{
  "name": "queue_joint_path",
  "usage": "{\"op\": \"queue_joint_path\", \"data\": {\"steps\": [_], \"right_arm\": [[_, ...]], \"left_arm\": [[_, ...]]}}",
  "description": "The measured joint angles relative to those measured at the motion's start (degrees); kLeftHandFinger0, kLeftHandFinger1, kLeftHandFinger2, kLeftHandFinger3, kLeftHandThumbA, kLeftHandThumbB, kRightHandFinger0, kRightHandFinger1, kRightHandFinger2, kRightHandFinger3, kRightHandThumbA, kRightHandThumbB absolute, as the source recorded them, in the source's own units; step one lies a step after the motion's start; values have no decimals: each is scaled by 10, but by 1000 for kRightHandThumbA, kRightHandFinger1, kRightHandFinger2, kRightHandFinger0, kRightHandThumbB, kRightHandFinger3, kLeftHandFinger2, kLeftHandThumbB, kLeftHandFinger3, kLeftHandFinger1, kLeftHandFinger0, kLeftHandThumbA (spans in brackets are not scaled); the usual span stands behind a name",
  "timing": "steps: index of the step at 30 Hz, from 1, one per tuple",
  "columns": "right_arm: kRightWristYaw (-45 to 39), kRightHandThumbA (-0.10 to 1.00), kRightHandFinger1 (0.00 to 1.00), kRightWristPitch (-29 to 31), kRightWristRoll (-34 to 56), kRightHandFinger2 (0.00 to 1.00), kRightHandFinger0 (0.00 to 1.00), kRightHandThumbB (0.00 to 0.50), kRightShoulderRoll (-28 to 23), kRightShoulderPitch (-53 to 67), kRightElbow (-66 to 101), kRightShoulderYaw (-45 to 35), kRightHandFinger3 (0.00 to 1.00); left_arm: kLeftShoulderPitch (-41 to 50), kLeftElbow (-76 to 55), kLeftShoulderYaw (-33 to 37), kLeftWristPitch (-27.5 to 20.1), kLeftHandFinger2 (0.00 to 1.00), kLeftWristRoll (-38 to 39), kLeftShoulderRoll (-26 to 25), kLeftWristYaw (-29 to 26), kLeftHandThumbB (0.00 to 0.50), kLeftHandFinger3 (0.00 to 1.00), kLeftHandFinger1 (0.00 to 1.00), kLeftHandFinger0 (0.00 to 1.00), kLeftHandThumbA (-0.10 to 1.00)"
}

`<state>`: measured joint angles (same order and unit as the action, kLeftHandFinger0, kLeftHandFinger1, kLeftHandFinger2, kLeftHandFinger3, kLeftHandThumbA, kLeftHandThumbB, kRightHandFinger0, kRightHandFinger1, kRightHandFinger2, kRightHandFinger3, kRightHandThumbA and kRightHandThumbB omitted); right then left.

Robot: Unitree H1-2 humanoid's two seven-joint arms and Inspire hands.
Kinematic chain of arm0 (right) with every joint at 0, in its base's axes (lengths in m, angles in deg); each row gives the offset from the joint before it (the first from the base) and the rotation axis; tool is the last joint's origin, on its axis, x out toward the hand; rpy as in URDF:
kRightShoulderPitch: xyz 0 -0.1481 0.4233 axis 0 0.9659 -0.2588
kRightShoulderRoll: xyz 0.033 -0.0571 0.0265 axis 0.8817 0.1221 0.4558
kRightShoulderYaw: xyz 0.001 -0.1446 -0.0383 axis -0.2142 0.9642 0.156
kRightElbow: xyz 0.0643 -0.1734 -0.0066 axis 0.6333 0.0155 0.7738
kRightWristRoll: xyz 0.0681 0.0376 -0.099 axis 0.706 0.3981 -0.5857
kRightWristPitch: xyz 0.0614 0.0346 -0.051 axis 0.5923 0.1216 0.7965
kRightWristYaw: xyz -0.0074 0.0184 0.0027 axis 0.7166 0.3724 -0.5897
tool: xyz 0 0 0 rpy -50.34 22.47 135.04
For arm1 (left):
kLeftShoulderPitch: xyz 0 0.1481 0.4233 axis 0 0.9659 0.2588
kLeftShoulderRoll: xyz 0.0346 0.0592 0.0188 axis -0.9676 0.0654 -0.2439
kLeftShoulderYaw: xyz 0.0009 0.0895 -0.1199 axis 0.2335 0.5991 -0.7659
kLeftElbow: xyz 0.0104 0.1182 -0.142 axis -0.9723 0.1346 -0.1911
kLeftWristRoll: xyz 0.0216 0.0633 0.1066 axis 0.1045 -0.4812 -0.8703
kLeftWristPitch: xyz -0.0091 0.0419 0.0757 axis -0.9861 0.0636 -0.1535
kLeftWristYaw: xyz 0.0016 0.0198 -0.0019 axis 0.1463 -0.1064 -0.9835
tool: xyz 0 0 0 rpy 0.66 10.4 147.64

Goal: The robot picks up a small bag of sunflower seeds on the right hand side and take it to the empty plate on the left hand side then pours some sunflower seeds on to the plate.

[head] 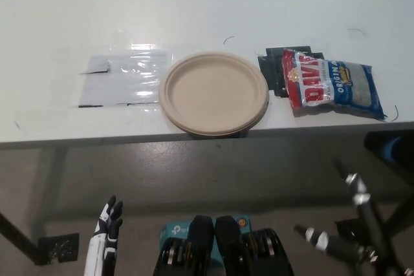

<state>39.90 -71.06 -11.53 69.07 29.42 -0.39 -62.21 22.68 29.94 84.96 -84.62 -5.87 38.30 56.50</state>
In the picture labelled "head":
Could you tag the beige paper plate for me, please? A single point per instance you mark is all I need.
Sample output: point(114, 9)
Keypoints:
point(213, 91)

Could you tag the black table leg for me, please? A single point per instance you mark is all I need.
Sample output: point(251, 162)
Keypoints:
point(402, 221)
point(16, 234)

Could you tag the red blue sunflower seed bag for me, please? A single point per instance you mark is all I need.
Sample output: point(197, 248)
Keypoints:
point(323, 85)

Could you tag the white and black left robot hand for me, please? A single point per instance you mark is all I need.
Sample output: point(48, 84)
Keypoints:
point(103, 234)

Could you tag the teal TP-Link box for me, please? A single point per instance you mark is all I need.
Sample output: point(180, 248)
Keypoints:
point(174, 231)

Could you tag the black and blue object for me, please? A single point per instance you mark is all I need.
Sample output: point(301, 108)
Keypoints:
point(391, 146)

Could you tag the black tape patch on table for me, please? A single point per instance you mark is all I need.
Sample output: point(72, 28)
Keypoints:
point(271, 69)

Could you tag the clear plastic covered grey sheet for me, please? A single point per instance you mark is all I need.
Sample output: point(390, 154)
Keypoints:
point(126, 79)

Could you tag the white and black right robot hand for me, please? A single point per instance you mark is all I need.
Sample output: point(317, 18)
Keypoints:
point(372, 234)

